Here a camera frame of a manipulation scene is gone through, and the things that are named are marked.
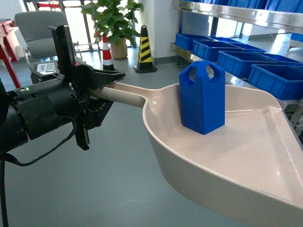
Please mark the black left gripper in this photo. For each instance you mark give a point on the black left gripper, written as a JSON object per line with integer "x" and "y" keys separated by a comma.
{"x": 98, "y": 108}

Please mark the blue plastic part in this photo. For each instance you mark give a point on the blue plastic part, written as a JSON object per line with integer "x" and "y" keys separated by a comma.
{"x": 202, "y": 96}

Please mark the beige plastic dustpan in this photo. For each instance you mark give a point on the beige plastic dustpan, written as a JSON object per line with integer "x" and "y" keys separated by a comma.
{"x": 250, "y": 169}

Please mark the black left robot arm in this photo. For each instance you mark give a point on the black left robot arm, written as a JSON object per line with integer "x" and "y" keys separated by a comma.
{"x": 7, "y": 141}

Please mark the metal shelf rack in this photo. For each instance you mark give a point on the metal shelf rack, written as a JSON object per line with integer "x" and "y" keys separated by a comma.
{"x": 260, "y": 68}

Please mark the red white traffic cone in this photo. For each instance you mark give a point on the red white traffic cone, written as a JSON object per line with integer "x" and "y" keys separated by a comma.
{"x": 107, "y": 58}

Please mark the yellow black traffic cone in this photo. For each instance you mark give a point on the yellow black traffic cone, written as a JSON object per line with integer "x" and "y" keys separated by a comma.
{"x": 144, "y": 63}

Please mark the green potted plant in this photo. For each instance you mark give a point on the green potted plant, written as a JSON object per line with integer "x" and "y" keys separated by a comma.
{"x": 116, "y": 20}

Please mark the gray office chair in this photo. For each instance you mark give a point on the gray office chair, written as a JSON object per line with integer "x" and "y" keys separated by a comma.
{"x": 34, "y": 29}

